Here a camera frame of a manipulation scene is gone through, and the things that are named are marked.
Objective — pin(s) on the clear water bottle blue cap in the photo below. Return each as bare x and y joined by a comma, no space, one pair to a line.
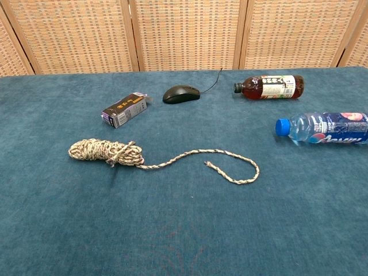
316,129

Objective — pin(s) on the black purple carton box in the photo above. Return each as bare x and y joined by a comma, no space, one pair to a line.
126,110

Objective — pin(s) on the black computer mouse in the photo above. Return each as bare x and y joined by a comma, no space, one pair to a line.
179,94

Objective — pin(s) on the blue tablecloth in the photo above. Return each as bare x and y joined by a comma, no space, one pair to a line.
184,224

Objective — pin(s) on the brown tea bottle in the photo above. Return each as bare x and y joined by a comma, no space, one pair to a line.
270,87

